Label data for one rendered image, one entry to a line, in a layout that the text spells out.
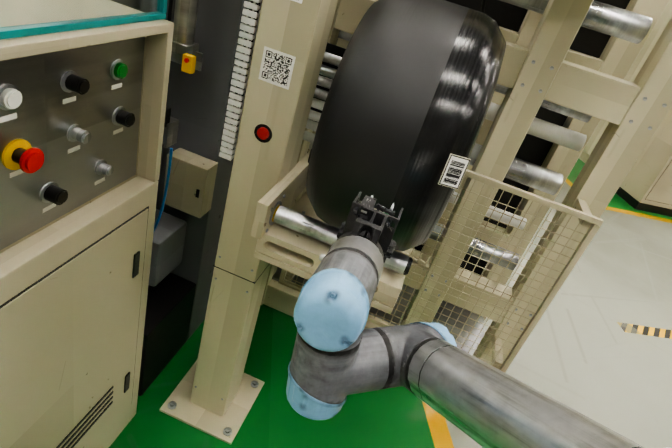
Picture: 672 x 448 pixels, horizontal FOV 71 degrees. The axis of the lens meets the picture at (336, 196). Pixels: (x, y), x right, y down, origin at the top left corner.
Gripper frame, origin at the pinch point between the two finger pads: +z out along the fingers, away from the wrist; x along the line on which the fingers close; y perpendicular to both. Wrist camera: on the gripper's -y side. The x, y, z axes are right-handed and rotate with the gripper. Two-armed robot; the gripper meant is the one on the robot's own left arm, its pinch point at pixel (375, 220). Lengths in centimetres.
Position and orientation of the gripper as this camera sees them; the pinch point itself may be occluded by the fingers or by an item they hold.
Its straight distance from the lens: 81.7
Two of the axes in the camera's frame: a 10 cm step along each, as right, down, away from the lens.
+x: -9.2, -3.6, 1.3
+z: 2.4, -3.0, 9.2
